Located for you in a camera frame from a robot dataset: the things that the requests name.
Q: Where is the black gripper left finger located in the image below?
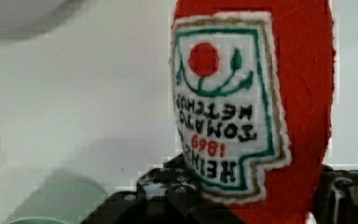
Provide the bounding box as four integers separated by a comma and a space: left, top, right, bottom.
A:
81, 155, 245, 224

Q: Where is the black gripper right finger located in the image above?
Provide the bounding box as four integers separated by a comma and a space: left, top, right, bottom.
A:
311, 165, 358, 224

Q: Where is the red felt ketchup bottle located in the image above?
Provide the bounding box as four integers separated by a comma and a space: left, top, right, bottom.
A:
170, 0, 335, 224

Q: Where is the grey round plate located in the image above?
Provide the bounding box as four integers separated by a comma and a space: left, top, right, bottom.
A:
0, 0, 71, 34

